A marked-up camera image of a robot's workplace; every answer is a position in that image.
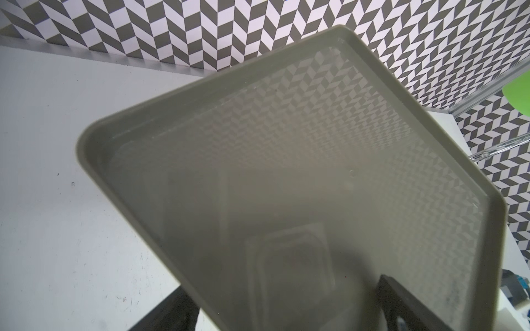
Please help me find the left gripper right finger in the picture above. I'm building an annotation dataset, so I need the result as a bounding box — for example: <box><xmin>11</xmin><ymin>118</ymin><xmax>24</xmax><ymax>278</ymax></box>
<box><xmin>376</xmin><ymin>275</ymin><xmax>451</xmax><ymax>331</ymax></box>

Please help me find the grey drawer cabinet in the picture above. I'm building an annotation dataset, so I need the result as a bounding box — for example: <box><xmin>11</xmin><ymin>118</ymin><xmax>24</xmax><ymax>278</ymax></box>
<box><xmin>77</xmin><ymin>26</ymin><xmax>507</xmax><ymax>330</ymax></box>

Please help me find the chrome spiral mug tree stand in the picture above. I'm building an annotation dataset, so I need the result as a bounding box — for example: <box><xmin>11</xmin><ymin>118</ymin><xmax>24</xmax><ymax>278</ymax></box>
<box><xmin>470</xmin><ymin>71</ymin><xmax>529</xmax><ymax>162</ymax></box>

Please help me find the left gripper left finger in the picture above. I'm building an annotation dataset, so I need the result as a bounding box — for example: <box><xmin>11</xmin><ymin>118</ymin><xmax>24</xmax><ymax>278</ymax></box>
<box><xmin>130</xmin><ymin>286</ymin><xmax>200</xmax><ymax>331</ymax></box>

